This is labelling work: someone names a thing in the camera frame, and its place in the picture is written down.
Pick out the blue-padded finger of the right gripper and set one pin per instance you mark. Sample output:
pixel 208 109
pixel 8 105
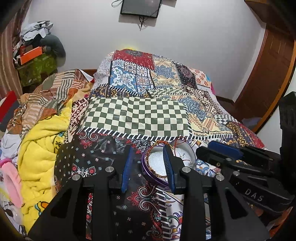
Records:
pixel 218 154

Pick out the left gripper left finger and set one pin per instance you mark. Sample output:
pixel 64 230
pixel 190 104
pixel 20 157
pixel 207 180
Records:
pixel 65 216

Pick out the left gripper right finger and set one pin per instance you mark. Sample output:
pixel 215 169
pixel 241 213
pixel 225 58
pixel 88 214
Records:
pixel 230 216

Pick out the purple round jewelry box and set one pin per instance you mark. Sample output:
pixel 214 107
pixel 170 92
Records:
pixel 157 161

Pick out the operator right hand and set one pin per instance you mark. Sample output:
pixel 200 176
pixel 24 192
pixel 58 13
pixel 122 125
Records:
pixel 272 221

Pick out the white wardrobe panel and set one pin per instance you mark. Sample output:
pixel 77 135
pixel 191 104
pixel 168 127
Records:
pixel 271 133

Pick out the yellow cartoon blanket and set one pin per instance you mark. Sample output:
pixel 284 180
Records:
pixel 36 162

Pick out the brown wooden door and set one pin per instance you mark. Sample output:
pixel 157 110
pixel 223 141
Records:
pixel 272 71

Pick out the colourful patchwork bedspread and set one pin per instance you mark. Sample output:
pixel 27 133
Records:
pixel 138 99

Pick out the brown striped patchwork blanket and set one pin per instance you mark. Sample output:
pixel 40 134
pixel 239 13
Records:
pixel 48 99

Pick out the orange box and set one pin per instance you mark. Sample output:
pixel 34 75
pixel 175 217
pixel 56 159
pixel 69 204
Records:
pixel 31 55

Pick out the dark green bag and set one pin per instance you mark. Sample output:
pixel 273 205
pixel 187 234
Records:
pixel 55 44

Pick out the grey white clothes pile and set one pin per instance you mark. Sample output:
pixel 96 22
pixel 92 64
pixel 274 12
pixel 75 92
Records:
pixel 41 28

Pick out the striped brown curtain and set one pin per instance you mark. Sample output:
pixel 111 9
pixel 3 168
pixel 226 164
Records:
pixel 12 16

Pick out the wall-mounted black monitor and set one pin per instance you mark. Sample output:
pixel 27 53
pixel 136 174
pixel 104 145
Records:
pixel 147 8

